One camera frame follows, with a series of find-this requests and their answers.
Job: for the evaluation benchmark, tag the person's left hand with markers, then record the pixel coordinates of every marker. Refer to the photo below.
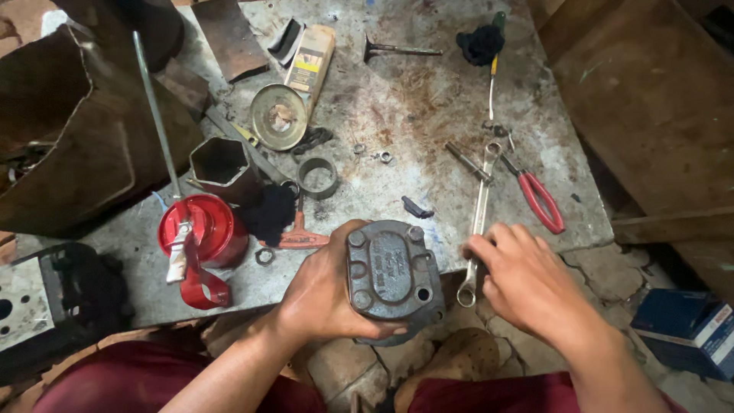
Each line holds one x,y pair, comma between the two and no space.
312,292

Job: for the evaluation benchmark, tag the person's right hand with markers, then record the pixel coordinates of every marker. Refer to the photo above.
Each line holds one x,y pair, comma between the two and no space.
533,281

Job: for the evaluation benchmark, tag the person's right fingers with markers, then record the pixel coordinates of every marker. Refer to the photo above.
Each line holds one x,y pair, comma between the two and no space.
487,244

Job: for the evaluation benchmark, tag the grey cast metal pump housing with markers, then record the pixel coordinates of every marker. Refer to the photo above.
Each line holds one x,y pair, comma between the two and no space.
393,275

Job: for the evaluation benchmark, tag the silver combination wrench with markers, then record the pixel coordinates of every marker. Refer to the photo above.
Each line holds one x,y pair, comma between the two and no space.
480,201

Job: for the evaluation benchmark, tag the small dark blue plastic piece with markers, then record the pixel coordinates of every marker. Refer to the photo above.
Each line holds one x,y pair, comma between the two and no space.
416,208

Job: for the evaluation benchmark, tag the grey steel bolt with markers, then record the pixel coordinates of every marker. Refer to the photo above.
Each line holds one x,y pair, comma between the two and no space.
467,162

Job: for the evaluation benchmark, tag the small metal nut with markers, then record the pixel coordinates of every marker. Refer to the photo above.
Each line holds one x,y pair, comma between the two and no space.
386,157
359,148

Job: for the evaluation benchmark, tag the green and yellow screwdriver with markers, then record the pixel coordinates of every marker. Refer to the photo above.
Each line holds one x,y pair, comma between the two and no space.
493,69

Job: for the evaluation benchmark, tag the small black cloth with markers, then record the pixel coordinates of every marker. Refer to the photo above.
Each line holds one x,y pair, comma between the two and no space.
480,45

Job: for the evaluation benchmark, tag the engine valve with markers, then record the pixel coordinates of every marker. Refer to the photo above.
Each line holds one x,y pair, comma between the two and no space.
401,50

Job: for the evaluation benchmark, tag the brown wooden bench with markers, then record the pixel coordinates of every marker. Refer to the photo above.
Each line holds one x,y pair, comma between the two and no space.
648,103

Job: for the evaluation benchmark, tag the blue cardboard box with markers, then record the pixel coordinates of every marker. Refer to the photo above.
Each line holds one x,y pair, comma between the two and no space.
685,332

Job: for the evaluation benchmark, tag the large black cloth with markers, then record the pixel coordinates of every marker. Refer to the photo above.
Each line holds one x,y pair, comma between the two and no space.
268,213

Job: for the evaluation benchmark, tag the large metal nut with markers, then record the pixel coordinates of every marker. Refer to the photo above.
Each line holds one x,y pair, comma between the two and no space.
265,257

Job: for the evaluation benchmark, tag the brass-coloured round metal disc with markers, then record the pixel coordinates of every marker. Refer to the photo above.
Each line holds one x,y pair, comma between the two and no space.
278,117

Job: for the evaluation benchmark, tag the beige cardboard packet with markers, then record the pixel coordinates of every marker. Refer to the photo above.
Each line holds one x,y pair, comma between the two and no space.
312,60

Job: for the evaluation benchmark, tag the hexagonal dark metal tube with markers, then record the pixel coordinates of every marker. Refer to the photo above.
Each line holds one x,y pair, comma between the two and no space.
221,169

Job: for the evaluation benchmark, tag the red long-spout oil can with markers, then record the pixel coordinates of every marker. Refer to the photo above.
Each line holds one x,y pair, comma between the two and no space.
206,229

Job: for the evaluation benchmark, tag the black plastic piece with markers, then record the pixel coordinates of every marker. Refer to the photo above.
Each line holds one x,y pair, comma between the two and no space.
285,43

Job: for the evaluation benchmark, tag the rusty flat metal plate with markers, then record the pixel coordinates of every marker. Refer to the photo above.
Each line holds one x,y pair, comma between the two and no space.
229,37

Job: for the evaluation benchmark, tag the person's maroon trousers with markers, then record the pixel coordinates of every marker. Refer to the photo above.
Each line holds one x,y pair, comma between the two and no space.
132,378

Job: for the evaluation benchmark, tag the large rusty metal box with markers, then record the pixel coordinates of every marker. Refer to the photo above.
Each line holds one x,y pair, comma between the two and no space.
74,143

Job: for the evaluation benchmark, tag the grey metal block with holes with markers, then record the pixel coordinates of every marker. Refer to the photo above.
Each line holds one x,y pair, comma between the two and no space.
63,304

